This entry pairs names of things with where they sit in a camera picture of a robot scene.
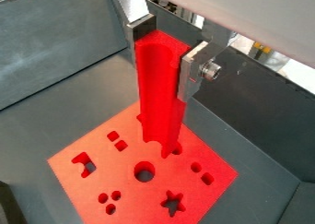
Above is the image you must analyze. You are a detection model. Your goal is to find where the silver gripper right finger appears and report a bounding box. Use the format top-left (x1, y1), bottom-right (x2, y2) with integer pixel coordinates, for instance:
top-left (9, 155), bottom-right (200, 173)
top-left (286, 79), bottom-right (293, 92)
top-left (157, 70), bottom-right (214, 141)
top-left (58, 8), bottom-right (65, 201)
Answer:
top-left (178, 19), bottom-right (238, 102)

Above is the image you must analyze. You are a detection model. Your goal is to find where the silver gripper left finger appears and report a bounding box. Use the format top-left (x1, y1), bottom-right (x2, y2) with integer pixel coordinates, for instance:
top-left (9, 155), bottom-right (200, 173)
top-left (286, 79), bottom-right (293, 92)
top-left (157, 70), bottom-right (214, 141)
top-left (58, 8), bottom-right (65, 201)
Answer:
top-left (118, 0), bottom-right (157, 60)

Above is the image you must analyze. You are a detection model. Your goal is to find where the red arch-shaped peg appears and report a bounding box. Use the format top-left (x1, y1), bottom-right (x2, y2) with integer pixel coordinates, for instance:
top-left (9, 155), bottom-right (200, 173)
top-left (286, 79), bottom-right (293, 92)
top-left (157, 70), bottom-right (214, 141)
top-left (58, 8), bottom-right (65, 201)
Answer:
top-left (135, 30), bottom-right (190, 158)

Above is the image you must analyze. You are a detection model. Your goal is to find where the orange shape-sorting board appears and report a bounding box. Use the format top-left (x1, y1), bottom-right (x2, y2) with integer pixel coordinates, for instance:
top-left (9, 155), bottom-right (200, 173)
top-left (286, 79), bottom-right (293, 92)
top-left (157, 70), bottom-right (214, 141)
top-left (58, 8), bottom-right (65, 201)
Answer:
top-left (49, 104), bottom-right (238, 224)

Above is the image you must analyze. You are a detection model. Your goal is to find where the grey bin enclosure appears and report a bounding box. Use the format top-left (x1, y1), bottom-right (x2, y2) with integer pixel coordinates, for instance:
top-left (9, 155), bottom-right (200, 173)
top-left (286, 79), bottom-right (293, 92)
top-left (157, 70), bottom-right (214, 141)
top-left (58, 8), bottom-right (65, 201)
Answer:
top-left (0, 0), bottom-right (315, 224)

